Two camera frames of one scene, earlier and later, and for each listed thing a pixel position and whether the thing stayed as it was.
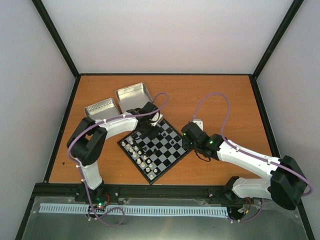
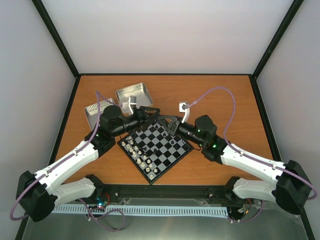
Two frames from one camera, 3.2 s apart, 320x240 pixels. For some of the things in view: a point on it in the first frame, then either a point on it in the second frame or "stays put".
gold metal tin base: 132,97 stays put
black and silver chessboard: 154,157 stays put
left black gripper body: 149,133 → 142,121
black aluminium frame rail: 117,192 stays put
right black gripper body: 186,144 → 174,127
